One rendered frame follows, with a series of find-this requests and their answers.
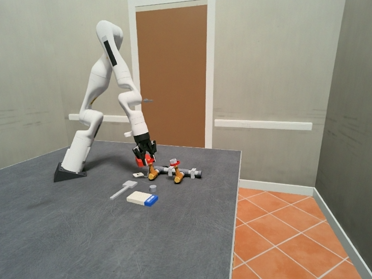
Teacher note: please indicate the red flat rectangular pad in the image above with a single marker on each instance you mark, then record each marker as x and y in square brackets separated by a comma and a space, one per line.
[139, 161]

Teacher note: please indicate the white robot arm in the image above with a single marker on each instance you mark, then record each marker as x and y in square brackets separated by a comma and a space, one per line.
[110, 37]

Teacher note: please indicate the grey pipe tee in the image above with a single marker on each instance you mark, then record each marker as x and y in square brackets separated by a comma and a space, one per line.
[180, 173]

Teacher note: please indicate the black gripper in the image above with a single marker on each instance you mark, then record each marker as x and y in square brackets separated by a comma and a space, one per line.
[144, 144]

